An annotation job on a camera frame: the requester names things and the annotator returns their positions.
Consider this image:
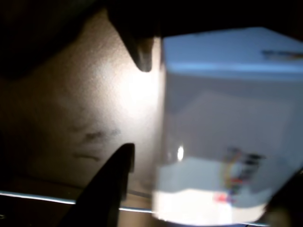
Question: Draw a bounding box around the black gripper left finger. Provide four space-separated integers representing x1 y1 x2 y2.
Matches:
59 143 136 227

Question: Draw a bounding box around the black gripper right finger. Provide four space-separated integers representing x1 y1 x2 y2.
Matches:
106 4 164 73

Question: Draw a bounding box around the white and black servo box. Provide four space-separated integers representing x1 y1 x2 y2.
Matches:
151 26 303 226

